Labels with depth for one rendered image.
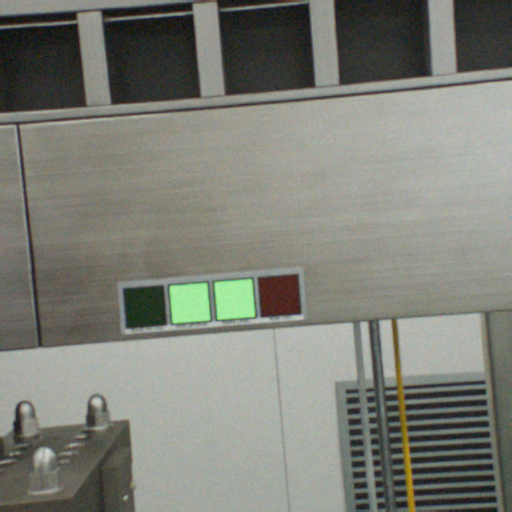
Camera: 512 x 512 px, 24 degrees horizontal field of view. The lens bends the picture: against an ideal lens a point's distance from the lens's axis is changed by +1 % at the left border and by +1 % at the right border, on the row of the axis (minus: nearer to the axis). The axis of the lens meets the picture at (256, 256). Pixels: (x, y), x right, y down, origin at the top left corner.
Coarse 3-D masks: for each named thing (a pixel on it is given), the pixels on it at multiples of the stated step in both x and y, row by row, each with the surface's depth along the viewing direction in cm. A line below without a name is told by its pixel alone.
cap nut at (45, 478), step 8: (40, 448) 125; (48, 448) 124; (32, 456) 124; (40, 456) 124; (48, 456) 124; (32, 464) 124; (40, 464) 123; (48, 464) 124; (56, 464) 125; (32, 472) 124; (40, 472) 123; (48, 472) 124; (56, 472) 124; (32, 480) 124; (40, 480) 123; (48, 480) 123; (56, 480) 124; (32, 488) 124; (40, 488) 123; (48, 488) 123; (56, 488) 124
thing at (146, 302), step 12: (144, 288) 155; (156, 288) 155; (132, 300) 156; (144, 300) 155; (156, 300) 155; (132, 312) 156; (144, 312) 156; (156, 312) 156; (132, 324) 156; (144, 324) 156; (156, 324) 156
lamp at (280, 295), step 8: (264, 280) 155; (272, 280) 155; (280, 280) 155; (288, 280) 155; (296, 280) 155; (264, 288) 155; (272, 288) 155; (280, 288) 155; (288, 288) 155; (296, 288) 155; (264, 296) 155; (272, 296) 155; (280, 296) 155; (288, 296) 155; (296, 296) 155; (264, 304) 155; (272, 304) 155; (280, 304) 155; (288, 304) 155; (296, 304) 155; (264, 312) 155; (272, 312) 155; (280, 312) 155; (288, 312) 155; (296, 312) 155
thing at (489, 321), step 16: (480, 320) 176; (496, 320) 171; (496, 336) 171; (496, 352) 171; (496, 368) 171; (496, 384) 171; (496, 400) 171; (496, 416) 172; (496, 432) 172; (496, 448) 172; (496, 464) 174; (496, 480) 176
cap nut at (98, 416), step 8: (88, 400) 156; (96, 400) 156; (104, 400) 156; (88, 408) 156; (96, 408) 155; (104, 408) 156; (88, 416) 156; (96, 416) 155; (104, 416) 156; (88, 424) 156; (96, 424) 155; (104, 424) 156
